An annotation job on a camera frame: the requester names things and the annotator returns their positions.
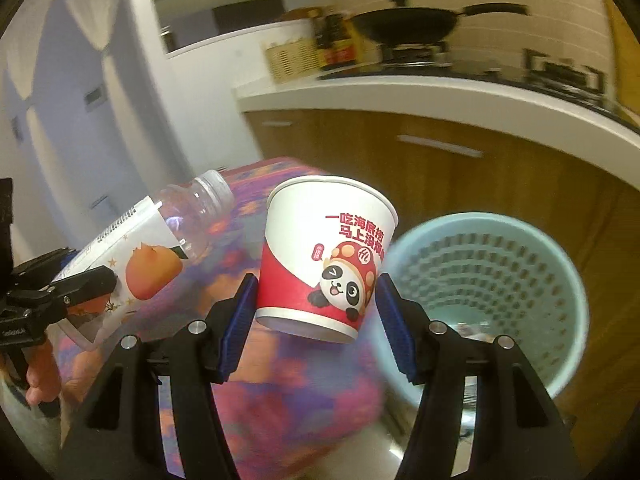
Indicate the wall switch panel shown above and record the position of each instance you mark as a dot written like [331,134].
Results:
[95,99]

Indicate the black gas stove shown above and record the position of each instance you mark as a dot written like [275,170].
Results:
[475,75]

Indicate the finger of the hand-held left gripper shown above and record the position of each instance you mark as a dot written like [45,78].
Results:
[87,285]
[37,272]

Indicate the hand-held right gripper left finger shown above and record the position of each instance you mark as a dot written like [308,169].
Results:
[237,330]

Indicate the white kitchen counter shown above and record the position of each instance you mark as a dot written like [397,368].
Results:
[400,95]

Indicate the red and white paper cup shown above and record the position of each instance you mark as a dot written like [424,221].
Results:
[300,260]

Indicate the black wok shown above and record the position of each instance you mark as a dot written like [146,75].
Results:
[400,22]

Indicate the light blue plastic basket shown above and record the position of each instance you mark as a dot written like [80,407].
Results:
[500,280]

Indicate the person's left hand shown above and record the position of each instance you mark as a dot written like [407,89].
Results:
[42,370]

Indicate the wooden kitchen base cabinet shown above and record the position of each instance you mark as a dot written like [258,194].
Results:
[450,185]

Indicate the clear plastic bottle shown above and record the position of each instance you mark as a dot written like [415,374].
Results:
[150,260]

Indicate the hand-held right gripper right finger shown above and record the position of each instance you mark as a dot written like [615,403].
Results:
[397,330]

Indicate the yellow utensil basket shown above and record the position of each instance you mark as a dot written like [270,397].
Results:
[292,62]

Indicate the floral tablecloth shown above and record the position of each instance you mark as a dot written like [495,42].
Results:
[300,410]

